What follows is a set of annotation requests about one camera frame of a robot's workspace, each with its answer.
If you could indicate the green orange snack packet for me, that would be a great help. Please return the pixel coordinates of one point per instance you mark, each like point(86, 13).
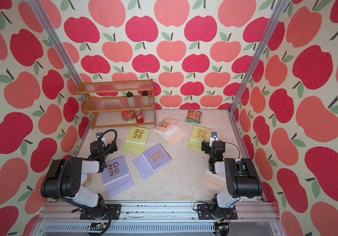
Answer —
point(194, 116)

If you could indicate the flat red tin can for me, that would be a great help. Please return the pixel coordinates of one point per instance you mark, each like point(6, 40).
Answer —
point(127, 115)

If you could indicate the aluminium front rail frame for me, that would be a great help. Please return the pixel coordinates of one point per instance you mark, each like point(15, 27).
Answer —
point(160, 218)

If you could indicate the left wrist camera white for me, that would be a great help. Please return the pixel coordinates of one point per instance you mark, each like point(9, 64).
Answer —
point(100, 137)

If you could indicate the aluminium corner post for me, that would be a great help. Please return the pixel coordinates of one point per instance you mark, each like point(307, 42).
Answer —
point(260, 49)
point(49, 29)

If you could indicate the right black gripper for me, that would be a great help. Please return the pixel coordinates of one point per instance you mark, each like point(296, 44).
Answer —
point(206, 147)

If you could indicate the open pink 2026 calendar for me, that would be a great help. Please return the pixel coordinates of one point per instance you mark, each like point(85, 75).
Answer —
point(170, 131)

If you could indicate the left glass spice jar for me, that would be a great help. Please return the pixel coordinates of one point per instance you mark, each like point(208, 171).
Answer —
point(130, 99)

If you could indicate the pink 2026 calendar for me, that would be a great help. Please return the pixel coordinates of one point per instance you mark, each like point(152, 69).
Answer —
point(170, 131)
point(214, 181)

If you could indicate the right glass spice jar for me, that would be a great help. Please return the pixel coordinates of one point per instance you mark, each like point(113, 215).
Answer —
point(145, 98)

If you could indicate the purple 2026 calendar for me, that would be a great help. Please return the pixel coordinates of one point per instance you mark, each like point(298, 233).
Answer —
point(151, 161)
point(116, 177)

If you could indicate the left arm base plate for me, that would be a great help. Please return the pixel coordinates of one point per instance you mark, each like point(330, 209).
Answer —
point(112, 210)

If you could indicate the right aluminium corner post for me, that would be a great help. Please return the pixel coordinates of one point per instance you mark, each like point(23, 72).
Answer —
point(260, 49)

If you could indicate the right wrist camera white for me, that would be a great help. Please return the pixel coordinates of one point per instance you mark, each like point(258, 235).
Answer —
point(214, 136)

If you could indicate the glass spice jar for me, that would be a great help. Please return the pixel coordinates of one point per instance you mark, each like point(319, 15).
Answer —
point(130, 99)
point(145, 98)

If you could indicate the left aluminium corner post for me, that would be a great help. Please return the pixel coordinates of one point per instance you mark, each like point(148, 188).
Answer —
point(49, 29)

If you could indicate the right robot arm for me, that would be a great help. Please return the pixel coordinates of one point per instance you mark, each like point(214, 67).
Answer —
point(241, 179)

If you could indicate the green 2026 calendar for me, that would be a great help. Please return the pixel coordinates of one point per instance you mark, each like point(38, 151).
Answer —
point(197, 136)
point(136, 139)

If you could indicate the red soda can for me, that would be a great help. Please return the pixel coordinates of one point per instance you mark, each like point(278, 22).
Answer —
point(138, 114)

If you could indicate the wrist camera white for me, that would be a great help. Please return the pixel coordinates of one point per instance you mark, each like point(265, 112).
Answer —
point(214, 136)
point(100, 137)

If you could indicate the wooden spice rack shelf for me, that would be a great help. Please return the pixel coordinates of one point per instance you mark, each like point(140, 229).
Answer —
point(107, 100)

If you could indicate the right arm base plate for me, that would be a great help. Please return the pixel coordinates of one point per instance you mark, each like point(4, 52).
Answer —
point(213, 212)

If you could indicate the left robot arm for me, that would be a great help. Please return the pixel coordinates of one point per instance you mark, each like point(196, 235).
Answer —
point(65, 178)

